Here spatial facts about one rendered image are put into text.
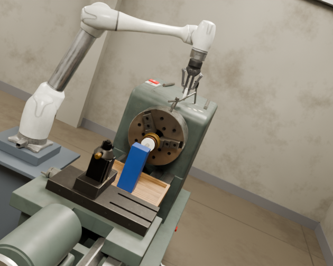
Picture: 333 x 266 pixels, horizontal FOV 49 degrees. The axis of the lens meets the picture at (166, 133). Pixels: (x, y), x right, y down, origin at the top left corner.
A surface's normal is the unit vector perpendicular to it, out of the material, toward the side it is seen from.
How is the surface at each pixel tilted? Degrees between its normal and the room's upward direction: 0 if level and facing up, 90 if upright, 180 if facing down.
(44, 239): 26
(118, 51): 90
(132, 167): 90
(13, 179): 90
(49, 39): 90
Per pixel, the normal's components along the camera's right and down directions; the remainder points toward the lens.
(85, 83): -0.20, 0.24
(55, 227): 0.63, -0.71
